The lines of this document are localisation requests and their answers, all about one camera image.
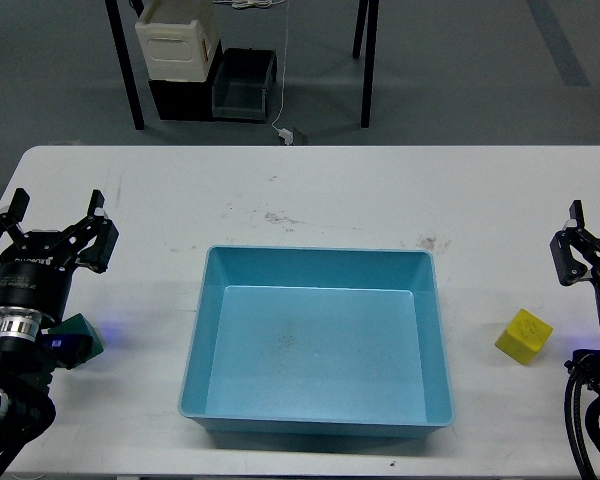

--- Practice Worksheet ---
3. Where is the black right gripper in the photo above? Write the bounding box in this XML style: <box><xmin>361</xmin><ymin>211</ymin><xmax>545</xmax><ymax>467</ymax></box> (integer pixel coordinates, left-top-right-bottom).
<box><xmin>550</xmin><ymin>200</ymin><xmax>600</xmax><ymax>327</ymax></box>

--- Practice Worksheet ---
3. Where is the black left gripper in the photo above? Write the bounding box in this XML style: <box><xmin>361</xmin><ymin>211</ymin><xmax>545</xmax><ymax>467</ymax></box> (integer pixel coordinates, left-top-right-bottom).
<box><xmin>0</xmin><ymin>188</ymin><xmax>119</xmax><ymax>326</ymax></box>

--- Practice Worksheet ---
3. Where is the green wooden block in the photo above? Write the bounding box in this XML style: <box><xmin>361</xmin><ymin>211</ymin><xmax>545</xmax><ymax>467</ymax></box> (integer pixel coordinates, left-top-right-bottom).
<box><xmin>44</xmin><ymin>313</ymin><xmax>104</xmax><ymax>370</ymax></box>

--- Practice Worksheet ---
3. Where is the yellow wooden block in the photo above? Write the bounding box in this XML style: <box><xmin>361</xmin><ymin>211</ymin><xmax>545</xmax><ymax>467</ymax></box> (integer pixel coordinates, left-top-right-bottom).
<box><xmin>495</xmin><ymin>309</ymin><xmax>554</xmax><ymax>365</ymax></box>

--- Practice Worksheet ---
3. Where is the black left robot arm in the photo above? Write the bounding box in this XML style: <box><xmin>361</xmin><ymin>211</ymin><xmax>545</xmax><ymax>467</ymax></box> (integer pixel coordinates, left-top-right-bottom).
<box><xmin>0</xmin><ymin>188</ymin><xmax>118</xmax><ymax>477</ymax></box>

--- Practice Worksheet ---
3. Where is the black box under container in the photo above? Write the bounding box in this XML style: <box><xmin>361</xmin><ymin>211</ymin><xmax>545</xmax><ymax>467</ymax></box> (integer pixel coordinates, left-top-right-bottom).
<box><xmin>148</xmin><ymin>43</ymin><xmax>224</xmax><ymax>122</ymax></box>

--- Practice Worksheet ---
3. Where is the black table leg left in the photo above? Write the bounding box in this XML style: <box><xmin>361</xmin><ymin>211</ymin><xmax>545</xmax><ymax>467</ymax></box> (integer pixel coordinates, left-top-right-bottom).
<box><xmin>104</xmin><ymin>0</ymin><xmax>145</xmax><ymax>131</ymax></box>

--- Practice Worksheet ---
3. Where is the black table leg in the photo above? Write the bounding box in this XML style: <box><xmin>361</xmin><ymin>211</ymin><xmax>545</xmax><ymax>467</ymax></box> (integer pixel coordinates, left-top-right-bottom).
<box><xmin>351</xmin><ymin>0</ymin><xmax>380</xmax><ymax>128</ymax></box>
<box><xmin>104</xmin><ymin>0</ymin><xmax>145</xmax><ymax>131</ymax></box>

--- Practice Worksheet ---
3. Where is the cream plastic container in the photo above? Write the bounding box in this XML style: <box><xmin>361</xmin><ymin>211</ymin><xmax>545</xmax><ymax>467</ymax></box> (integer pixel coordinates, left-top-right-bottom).
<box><xmin>135</xmin><ymin>0</ymin><xmax>220</xmax><ymax>83</ymax></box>

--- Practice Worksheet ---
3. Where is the dark grey storage bin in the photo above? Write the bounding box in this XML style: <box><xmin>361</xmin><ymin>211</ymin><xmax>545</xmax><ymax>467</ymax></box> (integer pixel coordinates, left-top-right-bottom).
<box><xmin>212</xmin><ymin>48</ymin><xmax>277</xmax><ymax>123</ymax></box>

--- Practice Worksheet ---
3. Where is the blue plastic tray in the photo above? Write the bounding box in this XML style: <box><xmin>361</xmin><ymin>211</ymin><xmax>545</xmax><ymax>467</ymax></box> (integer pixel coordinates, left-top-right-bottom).
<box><xmin>179</xmin><ymin>246</ymin><xmax>455</xmax><ymax>439</ymax></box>

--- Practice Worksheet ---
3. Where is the white power adapter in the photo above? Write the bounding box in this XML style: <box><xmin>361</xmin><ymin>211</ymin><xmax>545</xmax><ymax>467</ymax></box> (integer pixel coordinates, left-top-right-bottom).
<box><xmin>277</xmin><ymin>128</ymin><xmax>294</xmax><ymax>146</ymax></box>

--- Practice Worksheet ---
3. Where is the black table leg right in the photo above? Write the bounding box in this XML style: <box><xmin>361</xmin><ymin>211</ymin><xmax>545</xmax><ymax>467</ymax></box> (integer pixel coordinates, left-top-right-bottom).
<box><xmin>351</xmin><ymin>0</ymin><xmax>380</xmax><ymax>128</ymax></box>

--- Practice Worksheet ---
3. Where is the white hanging cable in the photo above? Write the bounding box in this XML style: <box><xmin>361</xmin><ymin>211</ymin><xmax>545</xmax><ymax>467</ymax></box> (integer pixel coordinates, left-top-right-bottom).
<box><xmin>271</xmin><ymin>0</ymin><xmax>290</xmax><ymax>132</ymax></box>

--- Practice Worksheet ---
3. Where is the white coiled cable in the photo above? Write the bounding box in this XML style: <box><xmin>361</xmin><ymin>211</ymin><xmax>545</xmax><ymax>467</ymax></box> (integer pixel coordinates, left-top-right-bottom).
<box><xmin>212</xmin><ymin>0</ymin><xmax>286</xmax><ymax>11</ymax></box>

